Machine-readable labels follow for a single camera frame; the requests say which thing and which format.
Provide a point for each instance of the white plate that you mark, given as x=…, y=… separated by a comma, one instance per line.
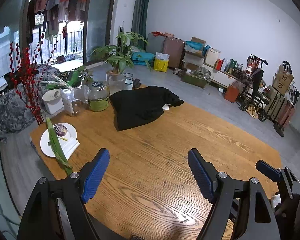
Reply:
x=46, y=142

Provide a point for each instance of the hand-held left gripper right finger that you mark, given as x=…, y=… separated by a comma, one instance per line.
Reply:
x=202, y=177

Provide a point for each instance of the small black object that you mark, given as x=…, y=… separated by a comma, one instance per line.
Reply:
x=137, y=83

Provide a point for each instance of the black folding cart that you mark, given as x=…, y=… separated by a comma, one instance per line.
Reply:
x=253, y=90

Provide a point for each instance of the potted green plant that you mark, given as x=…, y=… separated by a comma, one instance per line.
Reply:
x=120, y=52

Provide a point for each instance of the brown paper bags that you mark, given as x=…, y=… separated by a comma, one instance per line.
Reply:
x=283, y=78

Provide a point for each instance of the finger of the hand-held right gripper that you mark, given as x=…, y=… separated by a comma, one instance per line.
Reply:
x=267, y=169

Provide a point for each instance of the yellow shopping bag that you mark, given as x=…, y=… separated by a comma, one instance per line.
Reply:
x=161, y=63

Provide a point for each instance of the halved purple onion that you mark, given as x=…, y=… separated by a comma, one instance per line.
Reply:
x=61, y=130

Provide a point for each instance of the green leek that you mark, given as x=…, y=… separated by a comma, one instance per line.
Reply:
x=55, y=142

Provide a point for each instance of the row of hanging clothes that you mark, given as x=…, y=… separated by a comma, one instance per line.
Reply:
x=55, y=0

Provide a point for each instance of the white enamel mug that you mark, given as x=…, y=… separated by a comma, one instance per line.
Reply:
x=128, y=80

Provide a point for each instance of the cardboard box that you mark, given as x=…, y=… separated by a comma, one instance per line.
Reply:
x=197, y=42

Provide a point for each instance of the stack of teal boxes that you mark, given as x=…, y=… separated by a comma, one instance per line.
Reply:
x=141, y=57

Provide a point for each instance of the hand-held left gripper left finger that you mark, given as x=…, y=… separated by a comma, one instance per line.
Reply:
x=95, y=177

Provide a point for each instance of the beige storage crates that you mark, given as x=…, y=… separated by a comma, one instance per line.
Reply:
x=277, y=105

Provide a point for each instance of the green curtain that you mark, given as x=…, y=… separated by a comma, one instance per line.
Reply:
x=141, y=7

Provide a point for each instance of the glass jar with green label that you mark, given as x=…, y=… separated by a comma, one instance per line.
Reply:
x=98, y=97

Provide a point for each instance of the white paper bag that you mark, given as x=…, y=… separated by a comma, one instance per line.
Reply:
x=212, y=57

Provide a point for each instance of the grey patterned cushion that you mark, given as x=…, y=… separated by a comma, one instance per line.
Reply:
x=12, y=107

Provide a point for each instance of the orange paper bag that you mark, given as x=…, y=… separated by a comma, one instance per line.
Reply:
x=231, y=93

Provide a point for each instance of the green basket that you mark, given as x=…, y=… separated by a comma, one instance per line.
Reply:
x=195, y=78

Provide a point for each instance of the green vegetable bundle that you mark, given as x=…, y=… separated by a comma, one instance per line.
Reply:
x=65, y=80

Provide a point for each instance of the red berry branches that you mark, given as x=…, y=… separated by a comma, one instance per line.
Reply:
x=27, y=80

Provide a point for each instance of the white low cabinet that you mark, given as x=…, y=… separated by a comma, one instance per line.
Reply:
x=224, y=76

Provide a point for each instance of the grey suitcase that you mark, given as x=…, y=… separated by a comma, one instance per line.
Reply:
x=155, y=43

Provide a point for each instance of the black sweater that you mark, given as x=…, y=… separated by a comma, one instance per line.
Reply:
x=140, y=105

